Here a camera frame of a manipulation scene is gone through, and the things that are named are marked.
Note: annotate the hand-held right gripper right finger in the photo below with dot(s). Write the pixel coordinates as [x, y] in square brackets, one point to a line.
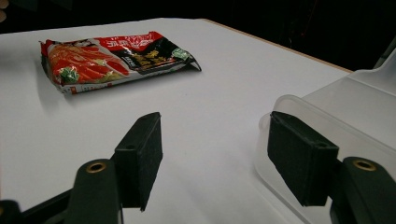
[303, 161]

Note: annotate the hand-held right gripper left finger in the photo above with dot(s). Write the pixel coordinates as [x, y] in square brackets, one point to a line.
[138, 155]

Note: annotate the red snack packet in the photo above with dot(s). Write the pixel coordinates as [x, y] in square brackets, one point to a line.
[109, 62]

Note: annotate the clear plastic container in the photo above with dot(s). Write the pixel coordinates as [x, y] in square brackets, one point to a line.
[351, 109]

